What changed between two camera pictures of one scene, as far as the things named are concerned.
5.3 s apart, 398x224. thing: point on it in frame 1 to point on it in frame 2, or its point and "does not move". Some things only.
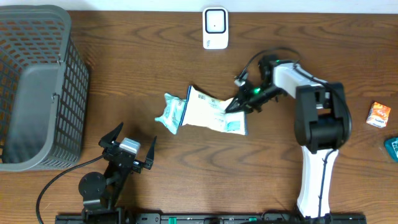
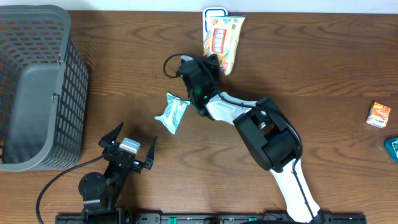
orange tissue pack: x=378 y=115 does not move
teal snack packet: x=172 y=114 does not move
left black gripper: x=149 y=160 does not move
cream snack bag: x=210 y=113 to x=222 y=38
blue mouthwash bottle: x=392 y=147 does not move
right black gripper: x=241 y=100 to x=213 y=63
